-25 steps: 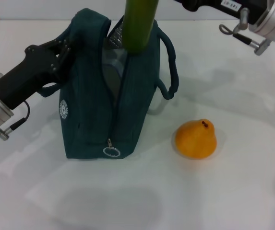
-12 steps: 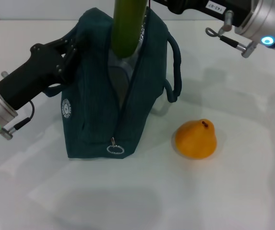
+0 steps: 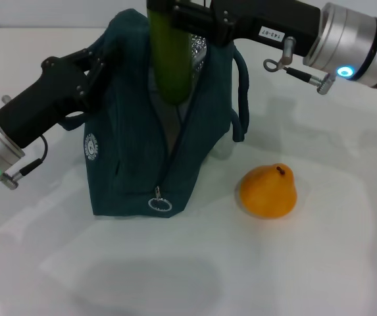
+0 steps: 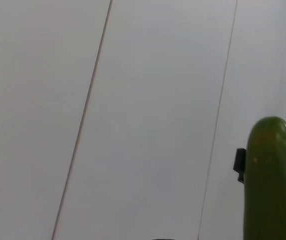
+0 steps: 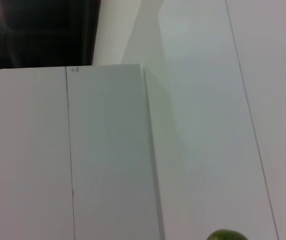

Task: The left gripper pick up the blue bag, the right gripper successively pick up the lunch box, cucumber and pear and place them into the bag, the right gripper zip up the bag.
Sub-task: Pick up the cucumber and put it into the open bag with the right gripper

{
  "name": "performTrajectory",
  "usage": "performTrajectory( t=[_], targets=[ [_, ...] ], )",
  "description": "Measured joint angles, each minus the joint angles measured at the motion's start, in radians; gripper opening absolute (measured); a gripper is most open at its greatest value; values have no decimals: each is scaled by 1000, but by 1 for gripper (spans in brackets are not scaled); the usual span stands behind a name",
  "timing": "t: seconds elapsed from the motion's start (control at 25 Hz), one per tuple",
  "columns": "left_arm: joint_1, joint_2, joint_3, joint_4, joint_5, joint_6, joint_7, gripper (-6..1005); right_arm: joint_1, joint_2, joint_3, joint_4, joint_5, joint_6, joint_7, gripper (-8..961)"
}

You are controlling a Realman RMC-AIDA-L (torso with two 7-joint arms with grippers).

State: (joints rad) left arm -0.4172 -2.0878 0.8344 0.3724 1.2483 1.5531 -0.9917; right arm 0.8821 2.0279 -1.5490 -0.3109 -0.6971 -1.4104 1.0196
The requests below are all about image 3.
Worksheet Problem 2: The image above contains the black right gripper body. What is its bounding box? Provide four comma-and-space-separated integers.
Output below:
207, 0, 322, 59

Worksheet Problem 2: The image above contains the green cucumber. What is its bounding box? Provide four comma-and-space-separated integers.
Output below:
147, 0, 192, 105

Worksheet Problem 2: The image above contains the orange yellow pear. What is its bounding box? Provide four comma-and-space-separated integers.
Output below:
239, 163, 298, 219

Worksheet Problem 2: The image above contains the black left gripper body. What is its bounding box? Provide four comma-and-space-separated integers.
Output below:
0, 49, 92, 149

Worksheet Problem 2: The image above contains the dark teal lunch bag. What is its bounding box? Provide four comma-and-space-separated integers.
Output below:
59, 9, 250, 220

